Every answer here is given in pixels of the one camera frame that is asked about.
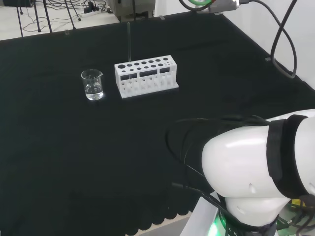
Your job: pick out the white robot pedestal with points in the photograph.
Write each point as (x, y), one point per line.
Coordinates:
(197, 221)

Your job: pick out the clear glass rod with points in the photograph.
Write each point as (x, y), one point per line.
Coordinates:
(129, 44)

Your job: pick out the yellow stop button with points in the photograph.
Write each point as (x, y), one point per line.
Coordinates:
(296, 203)

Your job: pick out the grey box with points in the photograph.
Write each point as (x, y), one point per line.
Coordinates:
(133, 9)

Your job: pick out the black bench cloth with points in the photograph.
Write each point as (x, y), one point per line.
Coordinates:
(73, 147)

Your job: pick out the black tripod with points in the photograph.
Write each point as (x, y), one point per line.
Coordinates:
(71, 17)
(37, 17)

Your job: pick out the white power strip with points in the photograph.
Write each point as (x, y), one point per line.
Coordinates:
(86, 13)

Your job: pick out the white test tube rack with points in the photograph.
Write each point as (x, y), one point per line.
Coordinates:
(145, 83)

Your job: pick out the clear glass beaker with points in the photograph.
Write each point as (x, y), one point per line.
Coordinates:
(92, 86)

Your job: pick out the black computer tower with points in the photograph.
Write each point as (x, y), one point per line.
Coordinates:
(17, 3)

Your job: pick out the black power adapter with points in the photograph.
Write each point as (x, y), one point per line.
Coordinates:
(91, 5)

